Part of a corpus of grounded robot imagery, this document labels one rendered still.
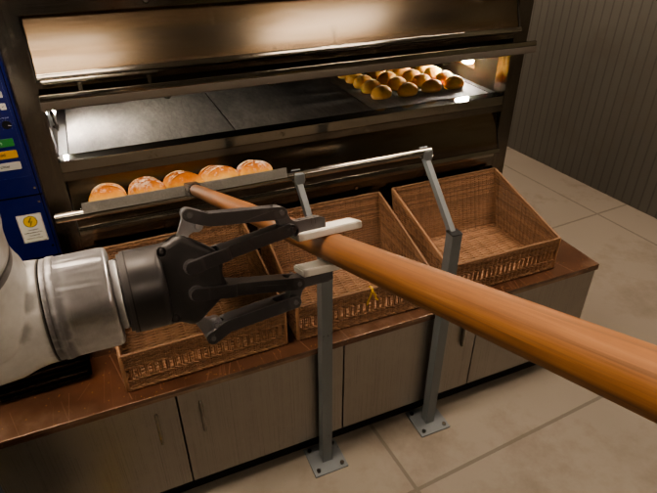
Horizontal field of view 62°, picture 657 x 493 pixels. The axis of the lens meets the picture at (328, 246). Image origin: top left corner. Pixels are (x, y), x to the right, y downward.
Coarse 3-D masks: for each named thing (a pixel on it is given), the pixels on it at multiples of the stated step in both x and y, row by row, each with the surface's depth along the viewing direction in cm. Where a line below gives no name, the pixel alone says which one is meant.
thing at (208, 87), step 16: (512, 48) 213; (528, 48) 215; (384, 64) 194; (400, 64) 196; (416, 64) 199; (432, 64) 201; (240, 80) 176; (256, 80) 178; (272, 80) 180; (288, 80) 182; (112, 96) 163; (128, 96) 165; (144, 96) 167; (160, 96) 169
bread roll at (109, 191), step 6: (102, 186) 148; (108, 186) 147; (114, 186) 148; (96, 192) 146; (102, 192) 146; (108, 192) 146; (114, 192) 147; (120, 192) 148; (90, 198) 146; (96, 198) 146; (102, 198) 146; (108, 198) 146
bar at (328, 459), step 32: (352, 160) 183; (384, 160) 186; (224, 192) 168; (448, 224) 188; (448, 256) 191; (320, 288) 174; (320, 320) 182; (320, 352) 190; (320, 384) 199; (320, 416) 208; (416, 416) 239; (320, 448) 219
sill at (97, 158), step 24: (480, 96) 240; (312, 120) 214; (336, 120) 214; (360, 120) 218; (384, 120) 223; (144, 144) 194; (168, 144) 194; (192, 144) 195; (216, 144) 199; (240, 144) 203; (72, 168) 183
